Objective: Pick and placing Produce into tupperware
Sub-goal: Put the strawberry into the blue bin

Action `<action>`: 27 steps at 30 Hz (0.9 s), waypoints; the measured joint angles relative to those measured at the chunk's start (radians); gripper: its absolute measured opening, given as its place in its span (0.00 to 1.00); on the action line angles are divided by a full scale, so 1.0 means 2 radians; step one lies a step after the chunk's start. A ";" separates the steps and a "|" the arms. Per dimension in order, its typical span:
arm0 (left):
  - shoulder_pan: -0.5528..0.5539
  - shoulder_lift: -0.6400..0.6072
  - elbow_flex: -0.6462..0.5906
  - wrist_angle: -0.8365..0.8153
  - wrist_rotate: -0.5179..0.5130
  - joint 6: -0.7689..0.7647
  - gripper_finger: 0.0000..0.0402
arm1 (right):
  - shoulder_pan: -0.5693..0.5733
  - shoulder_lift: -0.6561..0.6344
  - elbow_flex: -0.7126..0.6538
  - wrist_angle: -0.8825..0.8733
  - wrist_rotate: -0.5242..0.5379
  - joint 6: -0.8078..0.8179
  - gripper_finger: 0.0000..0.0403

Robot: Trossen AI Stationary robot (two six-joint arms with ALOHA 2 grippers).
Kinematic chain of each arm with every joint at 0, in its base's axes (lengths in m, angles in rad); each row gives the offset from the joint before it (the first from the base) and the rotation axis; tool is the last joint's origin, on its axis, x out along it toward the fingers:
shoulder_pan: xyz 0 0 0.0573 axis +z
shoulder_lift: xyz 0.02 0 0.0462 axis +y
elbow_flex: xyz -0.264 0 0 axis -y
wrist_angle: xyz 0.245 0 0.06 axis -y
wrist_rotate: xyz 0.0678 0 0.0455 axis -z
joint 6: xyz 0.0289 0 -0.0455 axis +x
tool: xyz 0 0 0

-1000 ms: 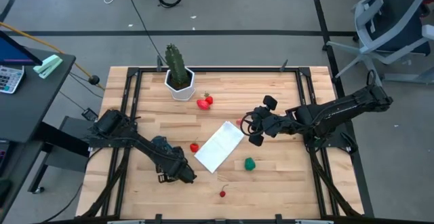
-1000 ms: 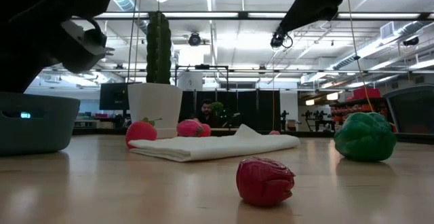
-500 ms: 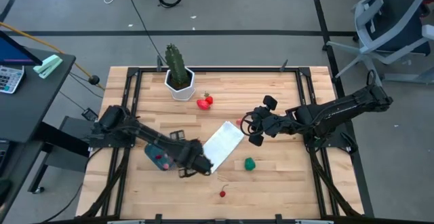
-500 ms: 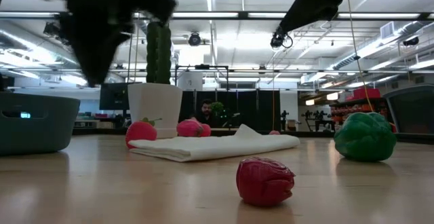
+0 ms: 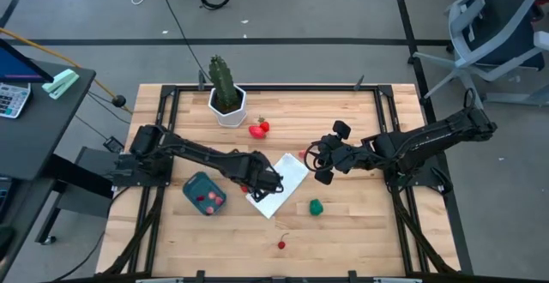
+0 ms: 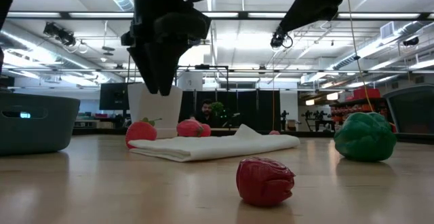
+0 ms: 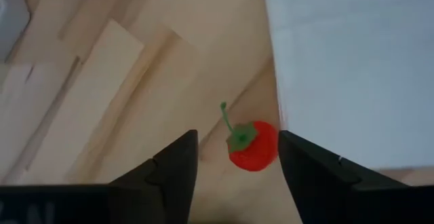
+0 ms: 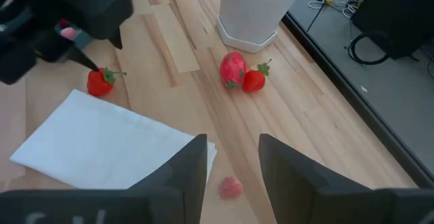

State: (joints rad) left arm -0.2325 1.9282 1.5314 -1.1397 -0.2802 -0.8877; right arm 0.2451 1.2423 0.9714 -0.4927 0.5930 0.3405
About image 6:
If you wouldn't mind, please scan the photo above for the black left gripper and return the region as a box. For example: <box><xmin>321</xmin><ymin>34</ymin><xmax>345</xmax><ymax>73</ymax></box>
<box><xmin>121</xmin><ymin>0</ymin><xmax>212</xmax><ymax>97</ymax></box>

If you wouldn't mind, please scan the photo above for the cactus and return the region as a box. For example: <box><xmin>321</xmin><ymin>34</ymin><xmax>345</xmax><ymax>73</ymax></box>
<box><xmin>127</xmin><ymin>82</ymin><xmax>183</xmax><ymax>139</ymax></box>

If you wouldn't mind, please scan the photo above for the large pink-red toy fruit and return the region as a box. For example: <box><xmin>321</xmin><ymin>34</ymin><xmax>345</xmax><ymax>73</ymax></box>
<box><xmin>176</xmin><ymin>119</ymin><xmax>205</xmax><ymax>138</ymax></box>

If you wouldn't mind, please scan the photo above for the red toy strawberry green stem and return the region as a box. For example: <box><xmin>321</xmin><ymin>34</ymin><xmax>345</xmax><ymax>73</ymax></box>
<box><xmin>125</xmin><ymin>117</ymin><xmax>163</xmax><ymax>149</ymax></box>
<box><xmin>199</xmin><ymin>123</ymin><xmax>212</xmax><ymax>138</ymax></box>

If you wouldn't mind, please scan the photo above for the teal plastic tupperware container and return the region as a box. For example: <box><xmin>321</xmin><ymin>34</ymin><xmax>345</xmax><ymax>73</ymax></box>
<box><xmin>0</xmin><ymin>91</ymin><xmax>81</xmax><ymax>156</ymax></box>

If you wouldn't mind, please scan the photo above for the black computer monitor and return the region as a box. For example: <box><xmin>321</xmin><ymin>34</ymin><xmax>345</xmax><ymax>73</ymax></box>
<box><xmin>99</xmin><ymin>82</ymin><xmax>130</xmax><ymax>111</ymax></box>

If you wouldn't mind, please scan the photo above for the person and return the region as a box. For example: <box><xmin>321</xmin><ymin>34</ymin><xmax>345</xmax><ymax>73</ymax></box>
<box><xmin>193</xmin><ymin>98</ymin><xmax>221</xmax><ymax>128</ymax></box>

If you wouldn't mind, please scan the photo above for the small green plant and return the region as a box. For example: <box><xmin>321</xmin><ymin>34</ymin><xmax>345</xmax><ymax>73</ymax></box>
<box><xmin>210</xmin><ymin>101</ymin><xmax>226</xmax><ymax>117</ymax></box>

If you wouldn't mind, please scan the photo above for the linear pendant ceiling light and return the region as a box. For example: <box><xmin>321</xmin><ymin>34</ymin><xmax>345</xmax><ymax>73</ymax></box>
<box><xmin>0</xmin><ymin>11</ymin><xmax>434</xmax><ymax>20</ymax></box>

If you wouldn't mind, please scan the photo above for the white folded cloth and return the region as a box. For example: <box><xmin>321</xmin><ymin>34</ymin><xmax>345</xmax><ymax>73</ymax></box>
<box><xmin>127</xmin><ymin>124</ymin><xmax>301</xmax><ymax>163</ymax></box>

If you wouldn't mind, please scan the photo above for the red storage bin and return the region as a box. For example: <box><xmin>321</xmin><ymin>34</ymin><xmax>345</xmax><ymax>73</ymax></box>
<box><xmin>352</xmin><ymin>88</ymin><xmax>381</xmax><ymax>100</ymax></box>

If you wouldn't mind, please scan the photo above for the black partition panel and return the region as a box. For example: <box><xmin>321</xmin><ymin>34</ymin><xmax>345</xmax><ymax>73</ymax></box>
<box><xmin>179</xmin><ymin>90</ymin><xmax>281</xmax><ymax>132</ymax></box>

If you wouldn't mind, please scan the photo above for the green toy bell pepper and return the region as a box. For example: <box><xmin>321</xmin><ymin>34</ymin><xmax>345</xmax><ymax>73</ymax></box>
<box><xmin>333</xmin><ymin>111</ymin><xmax>397</xmax><ymax>163</ymax></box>

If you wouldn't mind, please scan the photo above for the grey mesh office chair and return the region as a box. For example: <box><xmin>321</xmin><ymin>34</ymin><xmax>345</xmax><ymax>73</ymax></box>
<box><xmin>382</xmin><ymin>83</ymin><xmax>434</xmax><ymax>143</ymax></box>

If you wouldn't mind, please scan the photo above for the red toy cherry with stem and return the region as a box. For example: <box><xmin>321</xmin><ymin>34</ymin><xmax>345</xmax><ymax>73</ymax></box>
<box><xmin>235</xmin><ymin>156</ymin><xmax>296</xmax><ymax>208</ymax></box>

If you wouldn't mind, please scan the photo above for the thin yellow hanging cable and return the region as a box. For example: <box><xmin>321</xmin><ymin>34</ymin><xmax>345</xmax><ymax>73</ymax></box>
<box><xmin>345</xmin><ymin>0</ymin><xmax>375</xmax><ymax>113</ymax></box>

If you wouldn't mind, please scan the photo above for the metal wire shelf rack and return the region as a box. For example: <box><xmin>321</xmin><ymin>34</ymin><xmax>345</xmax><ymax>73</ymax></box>
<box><xmin>330</xmin><ymin>87</ymin><xmax>389</xmax><ymax>130</ymax></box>

